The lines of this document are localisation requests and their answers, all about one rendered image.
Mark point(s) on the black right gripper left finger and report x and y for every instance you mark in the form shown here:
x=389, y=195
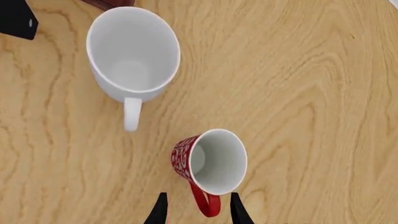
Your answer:
x=159, y=211

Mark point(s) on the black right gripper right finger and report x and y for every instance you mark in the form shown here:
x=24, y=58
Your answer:
x=240, y=212

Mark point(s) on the red patterned mug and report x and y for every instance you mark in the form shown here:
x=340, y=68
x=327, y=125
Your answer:
x=214, y=161

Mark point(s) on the red-brown desk caddy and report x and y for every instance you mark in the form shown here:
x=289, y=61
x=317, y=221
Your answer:
x=109, y=2

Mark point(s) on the white mug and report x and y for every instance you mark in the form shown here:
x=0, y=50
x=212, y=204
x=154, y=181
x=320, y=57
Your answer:
x=130, y=51

